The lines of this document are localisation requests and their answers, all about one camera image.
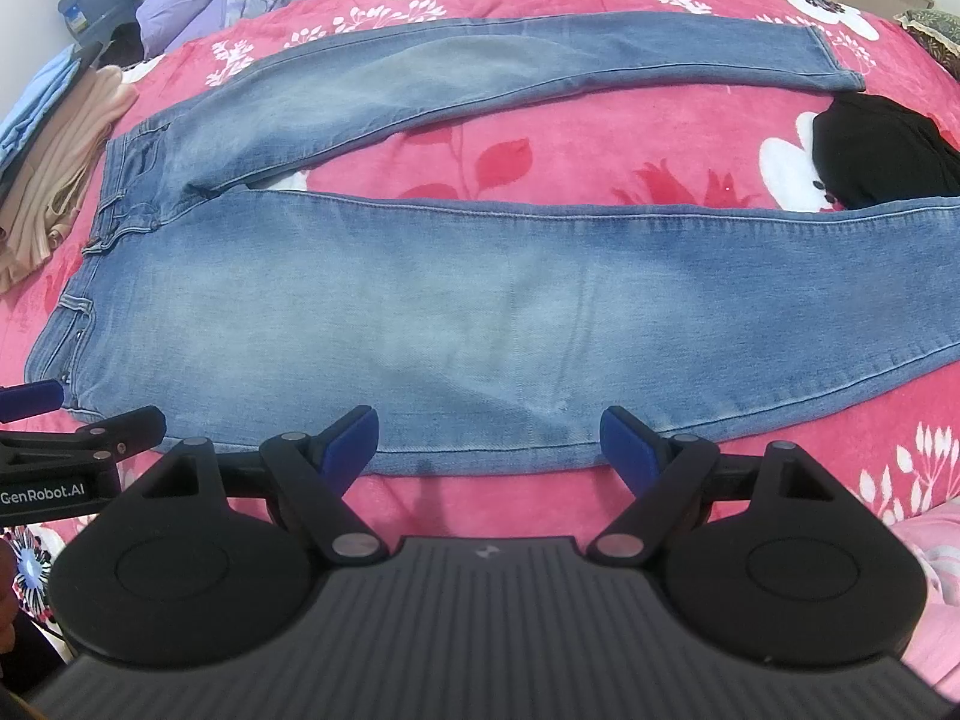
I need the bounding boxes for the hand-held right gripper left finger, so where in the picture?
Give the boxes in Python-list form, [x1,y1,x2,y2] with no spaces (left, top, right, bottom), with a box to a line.
[139,405,383,563]

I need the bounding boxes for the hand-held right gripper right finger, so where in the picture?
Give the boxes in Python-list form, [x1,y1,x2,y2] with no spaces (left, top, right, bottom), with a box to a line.
[589,405,845,563]

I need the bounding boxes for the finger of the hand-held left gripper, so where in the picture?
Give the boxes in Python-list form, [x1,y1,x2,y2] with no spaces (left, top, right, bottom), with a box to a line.
[0,381,65,422]
[0,405,167,467]

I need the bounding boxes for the light blue denim jeans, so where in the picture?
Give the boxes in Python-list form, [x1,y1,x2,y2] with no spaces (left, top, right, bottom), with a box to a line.
[28,13,960,477]

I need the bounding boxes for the stack of folded clothes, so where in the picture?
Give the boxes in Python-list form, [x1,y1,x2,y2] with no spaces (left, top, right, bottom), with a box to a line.
[0,64,140,295]

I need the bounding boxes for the pink floral blanket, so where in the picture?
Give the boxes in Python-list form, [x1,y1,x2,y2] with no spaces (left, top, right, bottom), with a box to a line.
[0,0,960,691]

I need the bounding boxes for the light blue folded garment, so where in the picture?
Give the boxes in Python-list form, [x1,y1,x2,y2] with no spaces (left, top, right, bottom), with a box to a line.
[0,43,85,166]

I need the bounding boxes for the black garment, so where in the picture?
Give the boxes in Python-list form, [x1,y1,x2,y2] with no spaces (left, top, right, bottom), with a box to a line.
[811,94,960,209]

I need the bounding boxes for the blue water jug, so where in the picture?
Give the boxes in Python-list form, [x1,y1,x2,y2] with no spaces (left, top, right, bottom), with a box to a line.
[61,0,145,47]

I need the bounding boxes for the purple pillow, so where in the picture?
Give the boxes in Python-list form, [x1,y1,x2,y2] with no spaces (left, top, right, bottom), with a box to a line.
[137,0,320,59]

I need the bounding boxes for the lace-trimmed cloth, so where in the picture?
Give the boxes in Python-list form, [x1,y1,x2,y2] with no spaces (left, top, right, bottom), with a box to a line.
[898,7,960,82]

